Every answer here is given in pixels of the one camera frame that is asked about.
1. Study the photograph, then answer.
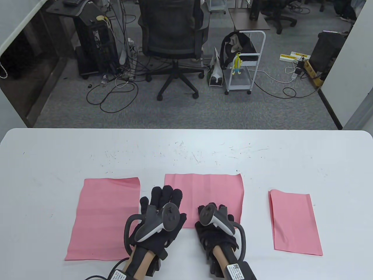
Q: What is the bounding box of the dark wooden desk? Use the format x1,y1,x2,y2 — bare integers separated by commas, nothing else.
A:
46,0,94,18

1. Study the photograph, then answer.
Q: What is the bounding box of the small white wire cart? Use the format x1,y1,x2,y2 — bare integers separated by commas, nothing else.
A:
208,0,227,14

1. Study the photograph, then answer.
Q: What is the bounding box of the tangle of black cables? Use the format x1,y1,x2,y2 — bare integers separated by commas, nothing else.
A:
99,0,152,83

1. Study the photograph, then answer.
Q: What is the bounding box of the black bottle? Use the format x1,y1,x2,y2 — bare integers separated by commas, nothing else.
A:
249,0,261,20

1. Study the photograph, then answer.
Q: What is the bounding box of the person's right hand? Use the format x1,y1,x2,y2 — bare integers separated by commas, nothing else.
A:
195,203,238,260

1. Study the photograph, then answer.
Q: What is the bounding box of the black lit computer case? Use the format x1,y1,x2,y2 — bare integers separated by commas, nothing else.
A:
309,30,349,73

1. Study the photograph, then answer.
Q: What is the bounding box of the black mesh office chair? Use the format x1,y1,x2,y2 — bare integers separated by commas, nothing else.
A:
138,0,210,102

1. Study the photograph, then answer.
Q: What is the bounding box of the white tote bag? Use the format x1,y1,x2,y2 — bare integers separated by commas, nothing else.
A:
207,47,224,87

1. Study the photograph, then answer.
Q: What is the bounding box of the long white power strip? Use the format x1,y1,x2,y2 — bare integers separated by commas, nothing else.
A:
119,38,138,81

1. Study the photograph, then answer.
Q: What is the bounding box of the person's right forearm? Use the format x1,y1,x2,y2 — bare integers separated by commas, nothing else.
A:
213,245,237,277

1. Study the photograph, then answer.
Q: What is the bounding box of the white floor cable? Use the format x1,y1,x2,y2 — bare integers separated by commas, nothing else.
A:
256,66,303,84

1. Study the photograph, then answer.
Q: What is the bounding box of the pink cloth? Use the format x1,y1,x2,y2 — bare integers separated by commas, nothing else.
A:
164,174,244,229
65,177,141,261
268,189,323,256

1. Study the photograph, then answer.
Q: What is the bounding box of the black swivel chair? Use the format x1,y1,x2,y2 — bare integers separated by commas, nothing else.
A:
261,0,298,34

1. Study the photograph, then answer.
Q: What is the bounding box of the yellow toy figure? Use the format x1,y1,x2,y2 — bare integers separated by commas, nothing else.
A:
232,52,243,76

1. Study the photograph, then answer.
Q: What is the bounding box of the black white handheld controller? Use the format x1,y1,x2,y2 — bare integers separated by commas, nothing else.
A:
199,204,247,264
124,203,180,257

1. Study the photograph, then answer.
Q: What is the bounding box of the looped black floor cable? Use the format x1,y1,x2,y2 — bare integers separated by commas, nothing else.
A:
86,80,139,113

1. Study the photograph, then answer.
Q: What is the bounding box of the black computer tower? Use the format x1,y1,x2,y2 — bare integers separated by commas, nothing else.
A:
73,13,121,80

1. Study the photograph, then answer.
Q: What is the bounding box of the person's left hand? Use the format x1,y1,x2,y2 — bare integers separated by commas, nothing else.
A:
130,186,187,260

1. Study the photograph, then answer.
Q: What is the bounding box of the brown side table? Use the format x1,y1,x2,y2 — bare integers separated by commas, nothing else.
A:
228,8,271,32

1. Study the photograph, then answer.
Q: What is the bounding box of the black bag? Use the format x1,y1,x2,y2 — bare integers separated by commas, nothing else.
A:
219,32,258,70

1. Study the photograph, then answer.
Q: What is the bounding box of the person's left forearm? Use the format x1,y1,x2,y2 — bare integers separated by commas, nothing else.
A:
125,248,158,277

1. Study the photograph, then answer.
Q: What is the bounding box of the thin black floor cable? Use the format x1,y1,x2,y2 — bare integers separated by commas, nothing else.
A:
254,81,319,99

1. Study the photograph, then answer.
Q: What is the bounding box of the white rolling cart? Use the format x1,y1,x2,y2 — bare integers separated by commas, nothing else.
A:
224,30,266,95

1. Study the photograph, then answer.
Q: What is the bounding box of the small cream gadget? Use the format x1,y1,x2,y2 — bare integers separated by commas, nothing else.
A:
96,15,112,29

